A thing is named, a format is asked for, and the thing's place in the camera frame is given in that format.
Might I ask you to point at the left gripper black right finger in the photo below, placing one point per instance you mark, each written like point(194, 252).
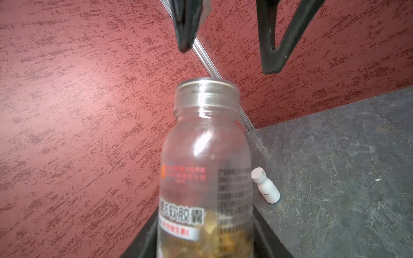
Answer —
point(266, 243)

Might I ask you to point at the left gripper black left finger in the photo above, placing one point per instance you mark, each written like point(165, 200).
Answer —
point(144, 244)

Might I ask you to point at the white pill bottle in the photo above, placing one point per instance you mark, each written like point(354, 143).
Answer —
point(265, 186)

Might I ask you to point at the amber glass pill jar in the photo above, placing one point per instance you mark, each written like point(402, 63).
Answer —
point(205, 199)

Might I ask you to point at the right aluminium corner post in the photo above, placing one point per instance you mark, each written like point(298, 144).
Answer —
point(209, 66)

